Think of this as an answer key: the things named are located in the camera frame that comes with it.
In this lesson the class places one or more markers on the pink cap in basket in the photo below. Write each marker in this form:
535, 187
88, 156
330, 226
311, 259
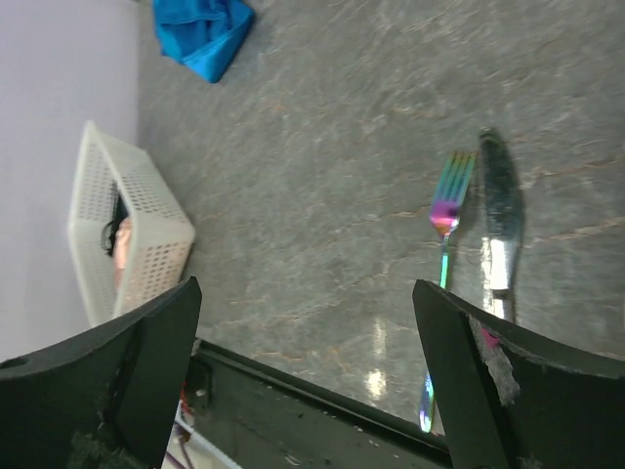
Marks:
121, 249

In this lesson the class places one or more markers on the black cloth in basket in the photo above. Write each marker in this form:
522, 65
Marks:
108, 234

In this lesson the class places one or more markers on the blue cloth napkin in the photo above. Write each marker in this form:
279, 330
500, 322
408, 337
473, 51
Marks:
202, 35

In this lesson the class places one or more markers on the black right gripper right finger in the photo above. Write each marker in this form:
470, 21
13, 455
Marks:
511, 398

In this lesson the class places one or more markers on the silver table knife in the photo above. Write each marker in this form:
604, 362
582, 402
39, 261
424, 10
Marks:
503, 207

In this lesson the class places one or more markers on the white plastic perforated basket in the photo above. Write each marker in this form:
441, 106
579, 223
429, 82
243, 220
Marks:
162, 234

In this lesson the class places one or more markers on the iridescent rainbow fork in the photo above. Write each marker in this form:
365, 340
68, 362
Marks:
445, 216

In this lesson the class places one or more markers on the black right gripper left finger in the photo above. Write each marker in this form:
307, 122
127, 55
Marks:
105, 398

